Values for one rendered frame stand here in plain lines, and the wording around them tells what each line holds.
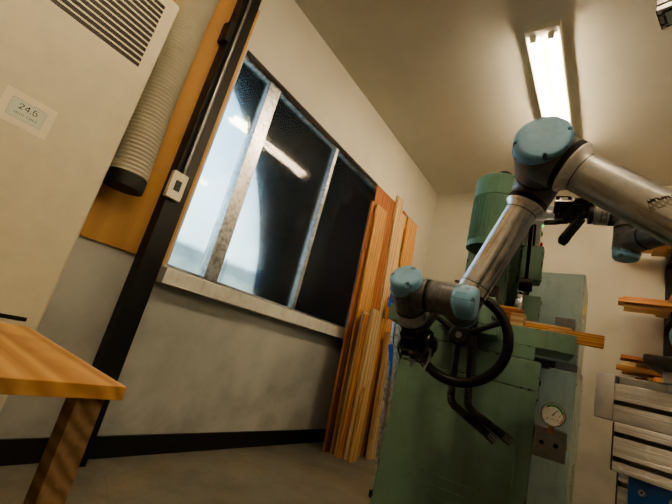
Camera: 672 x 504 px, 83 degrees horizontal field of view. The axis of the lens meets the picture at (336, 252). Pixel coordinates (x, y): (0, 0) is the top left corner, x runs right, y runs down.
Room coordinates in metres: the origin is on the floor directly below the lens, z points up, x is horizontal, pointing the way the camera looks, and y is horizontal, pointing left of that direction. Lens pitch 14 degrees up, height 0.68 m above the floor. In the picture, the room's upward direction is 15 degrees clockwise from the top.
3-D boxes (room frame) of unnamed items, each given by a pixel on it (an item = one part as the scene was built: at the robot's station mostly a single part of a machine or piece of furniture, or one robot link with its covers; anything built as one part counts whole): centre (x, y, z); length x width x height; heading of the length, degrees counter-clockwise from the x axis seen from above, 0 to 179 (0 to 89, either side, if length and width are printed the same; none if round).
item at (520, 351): (1.36, -0.56, 0.82); 0.40 x 0.21 x 0.04; 60
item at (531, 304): (1.50, -0.82, 1.02); 0.09 x 0.07 x 0.12; 60
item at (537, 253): (1.52, -0.83, 1.23); 0.09 x 0.08 x 0.15; 150
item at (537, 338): (1.32, -0.54, 0.87); 0.61 x 0.30 x 0.06; 60
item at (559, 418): (1.10, -0.71, 0.65); 0.06 x 0.04 x 0.08; 60
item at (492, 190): (1.41, -0.59, 1.35); 0.18 x 0.18 x 0.31
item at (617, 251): (1.09, -0.90, 1.23); 0.11 x 0.08 x 0.11; 0
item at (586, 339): (1.37, -0.67, 0.92); 0.60 x 0.02 x 0.04; 60
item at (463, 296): (0.83, -0.28, 0.85); 0.11 x 0.11 x 0.08; 59
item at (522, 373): (1.52, -0.65, 0.76); 0.57 x 0.45 x 0.09; 150
